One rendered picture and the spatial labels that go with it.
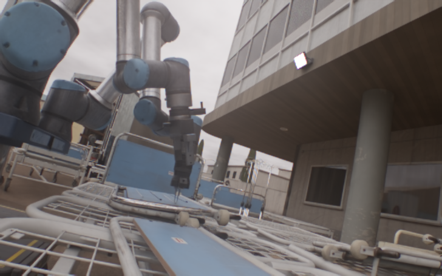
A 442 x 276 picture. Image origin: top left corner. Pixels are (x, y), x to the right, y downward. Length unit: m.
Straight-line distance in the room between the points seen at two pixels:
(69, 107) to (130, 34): 0.50
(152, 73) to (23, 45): 0.35
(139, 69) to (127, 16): 0.26
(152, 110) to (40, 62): 0.45
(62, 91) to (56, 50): 0.63
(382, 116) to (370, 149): 0.69
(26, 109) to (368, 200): 4.90
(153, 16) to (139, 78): 0.53
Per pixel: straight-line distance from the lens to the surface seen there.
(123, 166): 2.06
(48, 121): 1.30
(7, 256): 0.93
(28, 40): 0.71
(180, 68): 0.89
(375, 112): 5.49
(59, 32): 0.72
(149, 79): 0.83
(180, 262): 0.45
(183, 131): 0.85
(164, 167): 2.08
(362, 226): 5.06
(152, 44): 1.19
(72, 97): 1.33
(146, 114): 1.00
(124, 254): 0.44
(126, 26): 1.00
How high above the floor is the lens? 0.65
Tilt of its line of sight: 10 degrees up
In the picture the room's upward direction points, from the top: 14 degrees clockwise
